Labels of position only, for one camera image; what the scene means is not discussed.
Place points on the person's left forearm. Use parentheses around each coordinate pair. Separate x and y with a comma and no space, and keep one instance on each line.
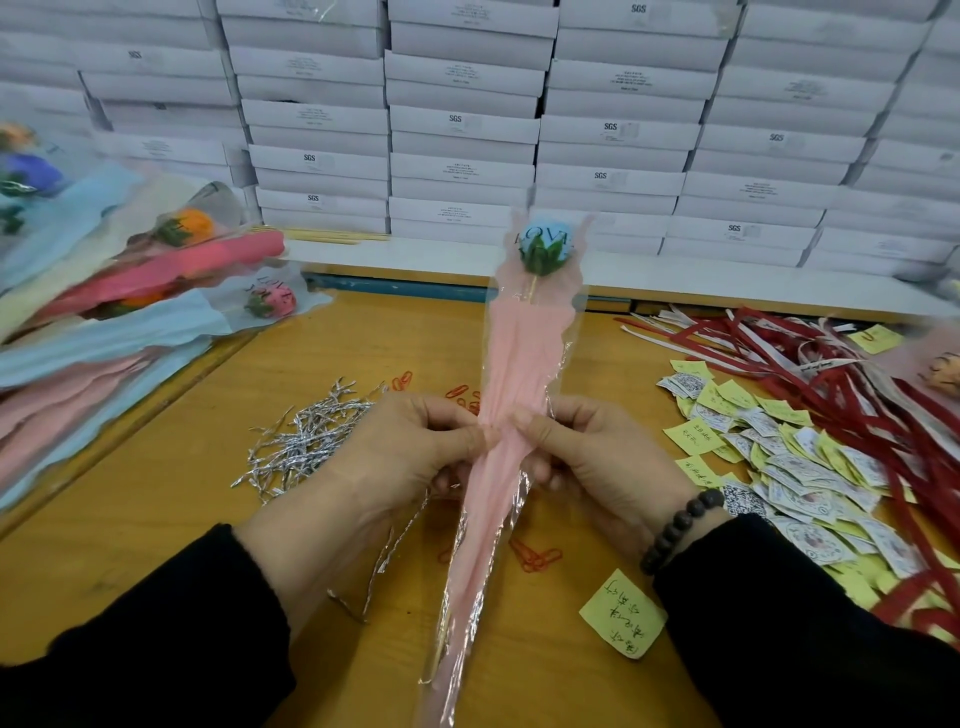
(143,645)

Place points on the pile of orange paper clips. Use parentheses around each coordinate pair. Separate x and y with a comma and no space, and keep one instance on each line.
(533,555)

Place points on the blue flower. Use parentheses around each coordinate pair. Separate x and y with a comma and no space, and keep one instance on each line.
(518,360)

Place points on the person's right hand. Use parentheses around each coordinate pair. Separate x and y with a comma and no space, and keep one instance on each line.
(608,473)

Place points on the wooden sticks bundle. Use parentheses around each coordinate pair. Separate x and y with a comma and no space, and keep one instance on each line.
(338,236)

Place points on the wall of stacked white boxes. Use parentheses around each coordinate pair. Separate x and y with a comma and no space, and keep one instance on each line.
(450,113)

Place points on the long white board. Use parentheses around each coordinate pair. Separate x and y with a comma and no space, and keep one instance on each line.
(720,273)

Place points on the pile of red ribbons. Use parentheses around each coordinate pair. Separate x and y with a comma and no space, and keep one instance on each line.
(840,383)

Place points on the pile of flowers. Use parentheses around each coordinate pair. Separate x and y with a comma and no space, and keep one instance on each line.
(90,315)

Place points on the person's right forearm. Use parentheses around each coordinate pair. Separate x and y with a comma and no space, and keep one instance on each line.
(810,638)

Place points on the pile of silver twist ties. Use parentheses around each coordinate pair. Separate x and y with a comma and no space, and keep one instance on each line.
(300,443)

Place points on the person's left hand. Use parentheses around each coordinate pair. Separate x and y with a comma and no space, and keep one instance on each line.
(375,480)

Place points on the pile of yellow white tags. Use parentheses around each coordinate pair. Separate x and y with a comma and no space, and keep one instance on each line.
(765,465)

